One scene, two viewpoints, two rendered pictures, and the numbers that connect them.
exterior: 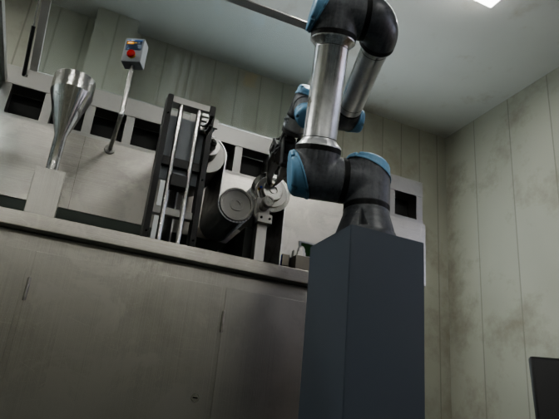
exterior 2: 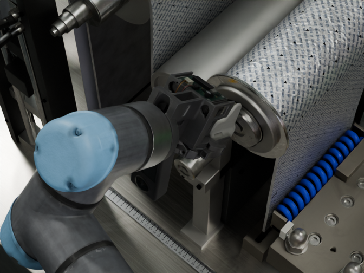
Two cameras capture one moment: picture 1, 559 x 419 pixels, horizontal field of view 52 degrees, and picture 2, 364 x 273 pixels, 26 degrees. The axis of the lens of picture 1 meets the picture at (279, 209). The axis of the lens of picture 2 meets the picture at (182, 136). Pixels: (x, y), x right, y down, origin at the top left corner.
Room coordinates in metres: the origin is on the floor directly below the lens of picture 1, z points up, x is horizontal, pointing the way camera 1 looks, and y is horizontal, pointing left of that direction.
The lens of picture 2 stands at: (1.50, -0.46, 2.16)
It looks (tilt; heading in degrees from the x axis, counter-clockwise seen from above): 58 degrees down; 63
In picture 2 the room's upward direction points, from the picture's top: straight up
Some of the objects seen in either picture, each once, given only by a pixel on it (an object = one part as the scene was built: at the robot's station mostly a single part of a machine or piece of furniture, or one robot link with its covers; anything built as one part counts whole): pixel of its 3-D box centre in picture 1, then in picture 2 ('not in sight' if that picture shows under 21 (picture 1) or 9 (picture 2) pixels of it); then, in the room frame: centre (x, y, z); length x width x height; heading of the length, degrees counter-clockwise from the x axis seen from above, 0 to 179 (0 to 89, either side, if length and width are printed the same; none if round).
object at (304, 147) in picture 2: (270, 235); (319, 130); (1.99, 0.02, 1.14); 0.23 x 0.01 x 0.18; 21
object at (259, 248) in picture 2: not in sight; (302, 195); (1.99, 0.02, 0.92); 0.28 x 0.04 x 0.04; 21
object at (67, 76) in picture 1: (73, 87); not in sight; (1.70, 0.75, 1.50); 0.14 x 0.14 x 0.06
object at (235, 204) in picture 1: (225, 215); (232, 53); (1.93, 0.19, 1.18); 0.26 x 0.12 x 0.12; 21
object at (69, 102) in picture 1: (51, 170); not in sight; (1.70, 0.75, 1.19); 0.14 x 0.14 x 0.57
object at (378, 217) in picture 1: (365, 225); not in sight; (1.32, -0.22, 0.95); 0.15 x 0.15 x 0.10
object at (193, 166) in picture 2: (268, 201); (188, 166); (1.77, 0.04, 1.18); 0.04 x 0.02 x 0.04; 111
